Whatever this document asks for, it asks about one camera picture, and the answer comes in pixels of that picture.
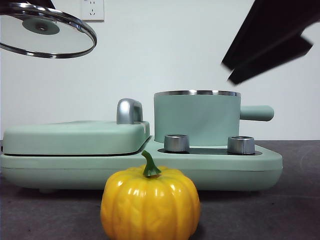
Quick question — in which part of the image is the glass lid with green knob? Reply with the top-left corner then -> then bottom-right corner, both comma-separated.
0,2 -> 98,60

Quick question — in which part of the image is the yellow toy pumpkin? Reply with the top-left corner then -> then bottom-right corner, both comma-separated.
100,150 -> 201,240

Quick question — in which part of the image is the mint green steamer pot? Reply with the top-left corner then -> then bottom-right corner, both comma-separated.
153,89 -> 275,148

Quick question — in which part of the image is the silver control knob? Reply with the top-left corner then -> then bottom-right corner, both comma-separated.
163,134 -> 190,153
226,136 -> 256,155

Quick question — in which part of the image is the mint green breakfast machine base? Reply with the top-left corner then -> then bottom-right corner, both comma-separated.
0,134 -> 284,195

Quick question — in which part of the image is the white wall socket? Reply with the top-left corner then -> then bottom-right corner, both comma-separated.
81,0 -> 105,23

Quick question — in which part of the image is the silver griddle cover handle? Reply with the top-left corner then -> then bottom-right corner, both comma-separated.
116,98 -> 144,125

